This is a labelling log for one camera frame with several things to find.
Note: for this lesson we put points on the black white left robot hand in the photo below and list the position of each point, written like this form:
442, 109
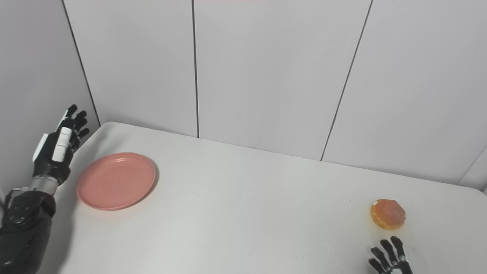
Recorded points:
57, 160

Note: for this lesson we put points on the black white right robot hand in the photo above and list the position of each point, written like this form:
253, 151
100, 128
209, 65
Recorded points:
392, 262

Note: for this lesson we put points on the orange glazed cream puff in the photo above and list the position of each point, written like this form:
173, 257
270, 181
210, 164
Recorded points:
388, 215

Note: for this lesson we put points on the pink round plate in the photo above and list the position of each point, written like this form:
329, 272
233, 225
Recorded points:
116, 180

